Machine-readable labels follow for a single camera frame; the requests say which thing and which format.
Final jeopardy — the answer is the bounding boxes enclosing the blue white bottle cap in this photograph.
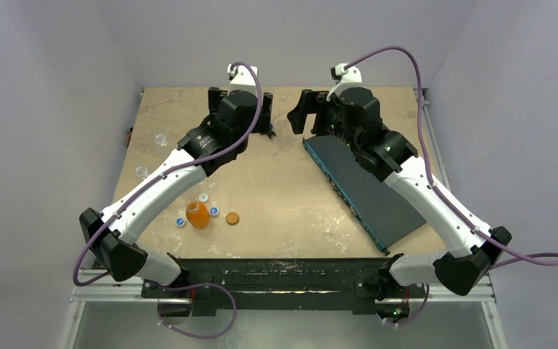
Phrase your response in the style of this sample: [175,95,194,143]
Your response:
[209,206,219,217]

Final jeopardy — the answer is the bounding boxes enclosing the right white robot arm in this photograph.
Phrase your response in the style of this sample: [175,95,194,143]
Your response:
[287,87,512,296]

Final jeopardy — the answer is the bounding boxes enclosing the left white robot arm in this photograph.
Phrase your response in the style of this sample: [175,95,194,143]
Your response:
[79,87,273,297]

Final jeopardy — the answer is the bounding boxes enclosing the clear bottle far left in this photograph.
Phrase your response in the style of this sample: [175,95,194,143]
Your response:
[154,134,168,147]

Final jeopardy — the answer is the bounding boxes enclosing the clear bottle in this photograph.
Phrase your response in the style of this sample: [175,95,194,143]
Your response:
[154,134,168,147]
[134,166,150,179]

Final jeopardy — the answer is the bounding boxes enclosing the orange bottle cap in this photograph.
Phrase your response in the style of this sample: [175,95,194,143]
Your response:
[225,212,240,225]

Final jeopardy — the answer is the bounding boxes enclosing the orange juice bottle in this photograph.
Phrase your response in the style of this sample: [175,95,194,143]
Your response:
[185,200,211,229]

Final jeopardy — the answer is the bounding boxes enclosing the clear bottle near left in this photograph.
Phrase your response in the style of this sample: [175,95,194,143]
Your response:
[134,166,150,179]

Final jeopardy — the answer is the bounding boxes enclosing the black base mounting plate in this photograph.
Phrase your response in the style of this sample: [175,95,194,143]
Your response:
[141,257,425,321]

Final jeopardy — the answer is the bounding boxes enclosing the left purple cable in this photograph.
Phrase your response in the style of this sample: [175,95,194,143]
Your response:
[72,61,264,288]

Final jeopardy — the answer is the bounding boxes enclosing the purple cable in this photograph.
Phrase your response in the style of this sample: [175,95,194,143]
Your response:
[72,61,264,288]
[344,45,558,268]

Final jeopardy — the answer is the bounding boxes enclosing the blue handled pliers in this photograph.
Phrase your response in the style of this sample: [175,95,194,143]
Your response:
[267,125,277,139]

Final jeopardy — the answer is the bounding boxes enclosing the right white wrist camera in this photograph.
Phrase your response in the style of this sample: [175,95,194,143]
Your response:
[327,63,362,100]

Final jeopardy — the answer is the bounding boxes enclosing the dark network switch box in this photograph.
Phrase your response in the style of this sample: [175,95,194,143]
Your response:
[302,136,426,255]

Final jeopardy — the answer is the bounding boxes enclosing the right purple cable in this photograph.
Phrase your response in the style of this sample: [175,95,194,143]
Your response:
[344,45,558,268]

